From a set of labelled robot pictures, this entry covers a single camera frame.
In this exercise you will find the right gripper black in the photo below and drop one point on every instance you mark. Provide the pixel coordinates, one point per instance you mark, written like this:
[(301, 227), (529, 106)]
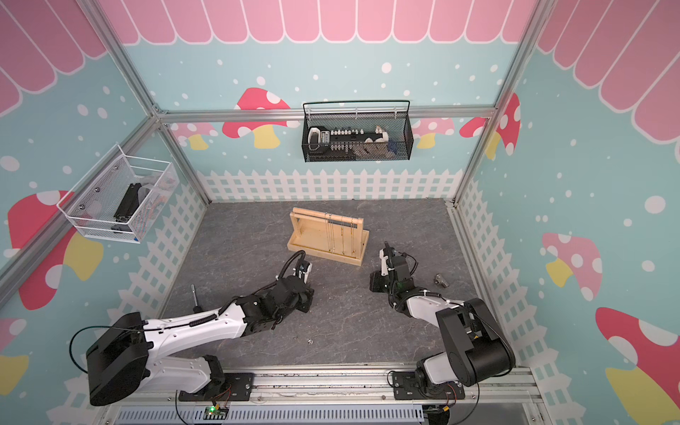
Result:
[(374, 280)]

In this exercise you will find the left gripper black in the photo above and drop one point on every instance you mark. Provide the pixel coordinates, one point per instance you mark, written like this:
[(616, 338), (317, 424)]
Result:
[(307, 297)]

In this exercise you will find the wooden jewelry display stand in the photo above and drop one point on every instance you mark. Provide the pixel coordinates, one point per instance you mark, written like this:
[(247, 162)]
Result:
[(329, 236)]

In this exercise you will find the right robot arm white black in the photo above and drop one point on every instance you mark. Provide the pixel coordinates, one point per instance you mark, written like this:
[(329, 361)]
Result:
[(475, 348)]

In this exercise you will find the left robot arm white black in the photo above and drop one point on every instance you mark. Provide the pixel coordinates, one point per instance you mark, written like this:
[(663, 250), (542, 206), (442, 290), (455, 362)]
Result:
[(136, 355)]

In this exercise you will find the small metal clip object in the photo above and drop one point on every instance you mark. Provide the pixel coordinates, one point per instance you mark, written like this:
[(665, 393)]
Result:
[(440, 281)]

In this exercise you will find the orange black screwdriver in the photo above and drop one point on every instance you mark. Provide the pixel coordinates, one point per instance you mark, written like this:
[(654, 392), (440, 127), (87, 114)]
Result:
[(197, 308)]

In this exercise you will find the green lit circuit board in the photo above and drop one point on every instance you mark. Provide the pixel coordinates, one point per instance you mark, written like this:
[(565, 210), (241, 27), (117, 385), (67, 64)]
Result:
[(216, 413)]

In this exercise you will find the white device in black basket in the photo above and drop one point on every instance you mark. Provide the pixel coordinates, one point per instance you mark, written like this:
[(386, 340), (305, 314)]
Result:
[(318, 140)]

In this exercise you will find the black extrusion pieces in basket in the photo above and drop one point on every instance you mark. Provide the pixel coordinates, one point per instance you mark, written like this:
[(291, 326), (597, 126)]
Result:
[(126, 209)]

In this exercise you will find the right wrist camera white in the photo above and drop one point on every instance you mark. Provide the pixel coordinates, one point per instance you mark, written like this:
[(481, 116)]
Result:
[(385, 256)]

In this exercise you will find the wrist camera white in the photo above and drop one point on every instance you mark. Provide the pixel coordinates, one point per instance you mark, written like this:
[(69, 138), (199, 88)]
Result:
[(385, 256), (303, 270)]

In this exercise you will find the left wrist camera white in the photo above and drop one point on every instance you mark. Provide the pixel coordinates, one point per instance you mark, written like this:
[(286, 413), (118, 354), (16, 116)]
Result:
[(303, 270)]

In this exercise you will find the black wire mesh basket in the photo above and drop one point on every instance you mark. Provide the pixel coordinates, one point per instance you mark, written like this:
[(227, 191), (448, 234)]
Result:
[(369, 130)]

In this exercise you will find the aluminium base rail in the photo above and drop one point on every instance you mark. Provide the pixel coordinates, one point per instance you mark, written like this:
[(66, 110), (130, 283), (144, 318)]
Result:
[(343, 394)]

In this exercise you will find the white wire basket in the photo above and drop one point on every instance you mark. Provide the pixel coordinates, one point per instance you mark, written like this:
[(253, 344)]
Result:
[(120, 198)]

